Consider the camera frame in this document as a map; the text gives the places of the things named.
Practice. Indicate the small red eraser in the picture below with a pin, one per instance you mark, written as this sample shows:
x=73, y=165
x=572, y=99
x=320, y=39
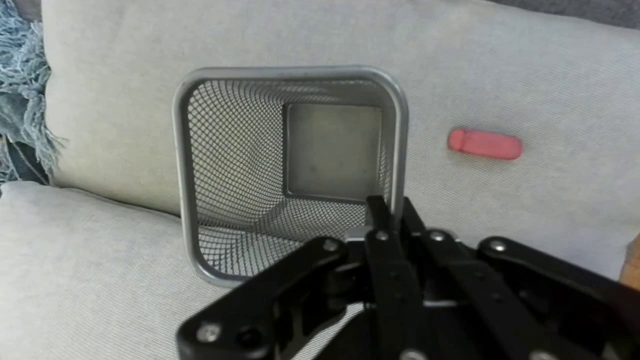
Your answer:
x=485, y=143

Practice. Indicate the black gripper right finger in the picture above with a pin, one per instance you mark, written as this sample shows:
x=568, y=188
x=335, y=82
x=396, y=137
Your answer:
x=520, y=301

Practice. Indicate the blue fringed throw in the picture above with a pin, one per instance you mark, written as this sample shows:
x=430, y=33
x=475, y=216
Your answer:
x=22, y=100

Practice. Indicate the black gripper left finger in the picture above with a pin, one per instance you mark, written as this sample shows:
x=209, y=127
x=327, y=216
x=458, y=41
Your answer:
x=392, y=292

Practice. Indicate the silver mesh pen holder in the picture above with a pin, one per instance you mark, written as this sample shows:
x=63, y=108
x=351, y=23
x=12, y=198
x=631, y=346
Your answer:
x=227, y=133

